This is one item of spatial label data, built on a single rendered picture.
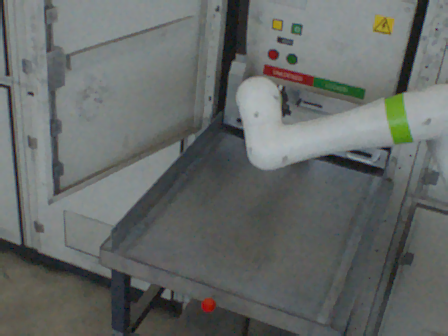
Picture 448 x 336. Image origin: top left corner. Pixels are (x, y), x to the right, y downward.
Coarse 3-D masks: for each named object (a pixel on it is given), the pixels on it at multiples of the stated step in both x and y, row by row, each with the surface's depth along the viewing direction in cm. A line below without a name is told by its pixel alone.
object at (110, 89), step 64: (64, 0) 158; (128, 0) 174; (192, 0) 194; (64, 64) 165; (128, 64) 184; (192, 64) 207; (64, 128) 175; (128, 128) 195; (192, 128) 220; (64, 192) 181
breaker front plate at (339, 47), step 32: (256, 0) 197; (320, 0) 189; (352, 0) 186; (384, 0) 183; (256, 32) 201; (288, 32) 198; (320, 32) 194; (352, 32) 190; (256, 64) 207; (288, 64) 203; (320, 64) 199; (352, 64) 195; (384, 64) 191; (288, 96) 207; (384, 96) 196
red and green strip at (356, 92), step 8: (264, 64) 205; (264, 72) 207; (272, 72) 206; (280, 72) 205; (288, 72) 204; (296, 72) 203; (288, 80) 205; (296, 80) 204; (304, 80) 203; (312, 80) 202; (320, 80) 201; (328, 80) 200; (320, 88) 202; (328, 88) 201; (336, 88) 200; (344, 88) 199; (352, 88) 198; (360, 88) 197; (352, 96) 200; (360, 96) 199
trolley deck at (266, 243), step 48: (240, 144) 214; (192, 192) 189; (240, 192) 191; (288, 192) 193; (336, 192) 195; (384, 192) 198; (144, 240) 169; (192, 240) 171; (240, 240) 172; (288, 240) 174; (336, 240) 176; (192, 288) 159; (240, 288) 157; (288, 288) 159
